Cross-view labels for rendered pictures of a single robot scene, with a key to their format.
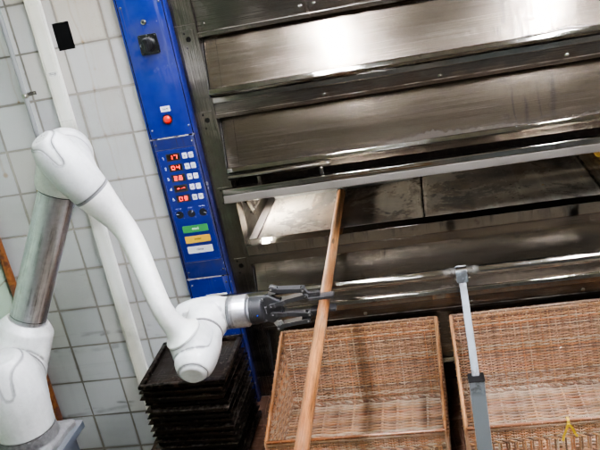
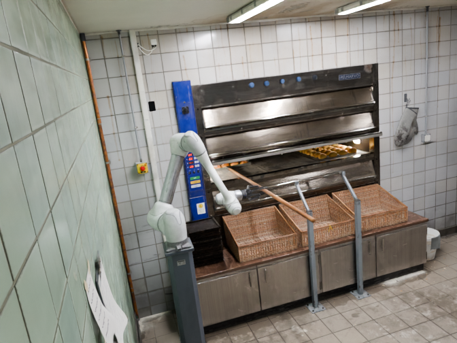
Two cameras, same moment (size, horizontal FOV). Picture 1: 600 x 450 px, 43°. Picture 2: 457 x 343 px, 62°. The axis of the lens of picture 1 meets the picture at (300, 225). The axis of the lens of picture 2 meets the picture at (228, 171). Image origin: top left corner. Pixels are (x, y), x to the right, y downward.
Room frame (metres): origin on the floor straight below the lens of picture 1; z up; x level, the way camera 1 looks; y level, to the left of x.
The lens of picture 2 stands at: (-0.74, 1.58, 2.16)
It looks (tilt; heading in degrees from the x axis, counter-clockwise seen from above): 14 degrees down; 334
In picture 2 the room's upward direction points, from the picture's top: 7 degrees counter-clockwise
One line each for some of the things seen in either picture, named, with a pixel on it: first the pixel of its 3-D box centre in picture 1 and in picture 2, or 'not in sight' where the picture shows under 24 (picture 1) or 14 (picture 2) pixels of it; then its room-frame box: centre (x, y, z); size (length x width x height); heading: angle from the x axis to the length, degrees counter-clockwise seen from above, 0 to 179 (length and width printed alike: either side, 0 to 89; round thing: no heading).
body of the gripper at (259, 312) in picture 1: (266, 308); (246, 193); (1.90, 0.13, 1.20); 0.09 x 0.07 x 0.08; 79
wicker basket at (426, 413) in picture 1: (359, 395); (258, 231); (2.13, -0.08, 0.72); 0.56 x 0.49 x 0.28; 78
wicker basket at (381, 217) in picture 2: not in sight; (368, 206); (1.90, -1.25, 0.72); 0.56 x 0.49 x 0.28; 78
